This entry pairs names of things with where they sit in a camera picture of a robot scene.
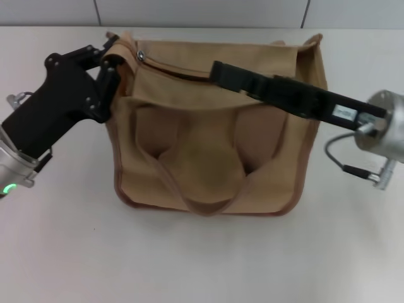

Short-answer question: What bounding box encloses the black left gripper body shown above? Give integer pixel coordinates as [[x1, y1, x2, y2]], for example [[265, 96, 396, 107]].
[[1, 47, 116, 160]]

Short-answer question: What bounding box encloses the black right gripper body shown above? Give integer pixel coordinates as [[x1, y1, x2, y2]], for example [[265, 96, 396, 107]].
[[252, 74, 388, 132]]

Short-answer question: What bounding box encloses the khaki canvas food bag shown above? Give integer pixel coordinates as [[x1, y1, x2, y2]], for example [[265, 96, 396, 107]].
[[104, 30, 328, 218]]

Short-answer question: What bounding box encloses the left gripper cable with connector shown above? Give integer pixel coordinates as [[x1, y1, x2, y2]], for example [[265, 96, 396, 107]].
[[6, 91, 32, 110]]

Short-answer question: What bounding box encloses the gripper cable with connector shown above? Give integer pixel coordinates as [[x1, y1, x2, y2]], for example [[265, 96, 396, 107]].
[[324, 122, 397, 190], [6, 91, 32, 110]]

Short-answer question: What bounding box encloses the right gripper cable with connector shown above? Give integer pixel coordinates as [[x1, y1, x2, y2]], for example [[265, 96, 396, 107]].
[[324, 122, 397, 190]]

